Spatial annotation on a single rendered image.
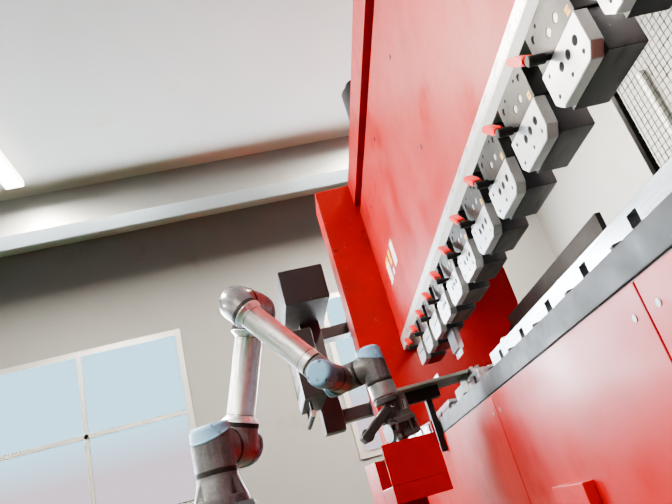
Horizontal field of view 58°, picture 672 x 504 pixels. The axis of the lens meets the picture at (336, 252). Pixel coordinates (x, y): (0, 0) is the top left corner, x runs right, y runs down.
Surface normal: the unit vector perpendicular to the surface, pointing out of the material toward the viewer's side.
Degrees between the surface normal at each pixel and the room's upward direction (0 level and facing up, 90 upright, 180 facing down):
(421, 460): 90
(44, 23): 180
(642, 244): 90
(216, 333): 90
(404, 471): 90
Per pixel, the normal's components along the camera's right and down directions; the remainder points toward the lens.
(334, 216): 0.00, -0.40
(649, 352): -0.97, 0.24
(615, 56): 0.26, 0.88
